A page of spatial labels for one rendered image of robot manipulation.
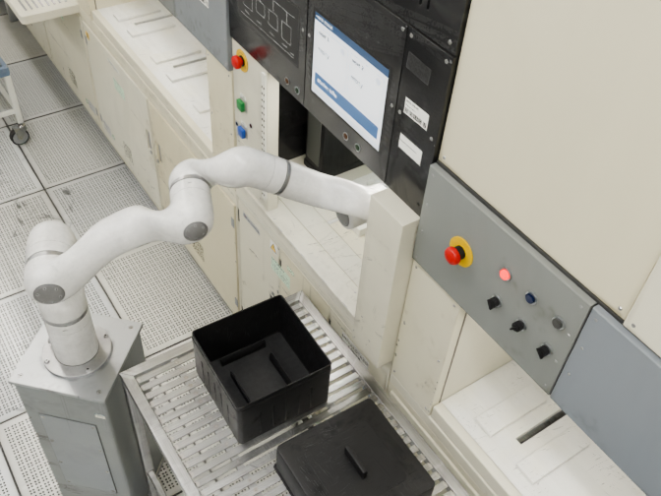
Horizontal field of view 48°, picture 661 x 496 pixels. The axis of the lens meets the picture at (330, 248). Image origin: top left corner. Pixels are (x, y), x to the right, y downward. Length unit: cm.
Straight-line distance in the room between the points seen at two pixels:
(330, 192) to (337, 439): 61
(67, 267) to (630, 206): 125
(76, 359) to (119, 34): 165
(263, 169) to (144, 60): 152
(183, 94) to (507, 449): 180
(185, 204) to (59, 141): 254
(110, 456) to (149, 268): 126
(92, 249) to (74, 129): 249
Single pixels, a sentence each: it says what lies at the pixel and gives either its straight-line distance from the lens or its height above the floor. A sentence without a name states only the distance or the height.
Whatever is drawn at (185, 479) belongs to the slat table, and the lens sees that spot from 197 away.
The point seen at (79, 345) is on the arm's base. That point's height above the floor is 85.
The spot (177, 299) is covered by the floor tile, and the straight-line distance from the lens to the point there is 331.
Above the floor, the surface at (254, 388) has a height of 77.
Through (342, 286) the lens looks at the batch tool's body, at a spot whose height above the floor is 87.
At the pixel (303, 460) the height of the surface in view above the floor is 86.
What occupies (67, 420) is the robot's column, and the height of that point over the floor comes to 60.
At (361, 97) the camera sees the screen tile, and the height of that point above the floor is 157.
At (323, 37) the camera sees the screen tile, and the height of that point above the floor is 163.
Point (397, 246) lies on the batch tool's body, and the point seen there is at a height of 133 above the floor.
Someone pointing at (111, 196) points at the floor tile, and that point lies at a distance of 384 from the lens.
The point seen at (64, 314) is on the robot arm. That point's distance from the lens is 202.
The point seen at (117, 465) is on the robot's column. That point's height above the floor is 39.
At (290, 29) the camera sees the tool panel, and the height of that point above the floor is 158.
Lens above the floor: 250
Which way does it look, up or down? 45 degrees down
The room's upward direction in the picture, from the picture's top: 5 degrees clockwise
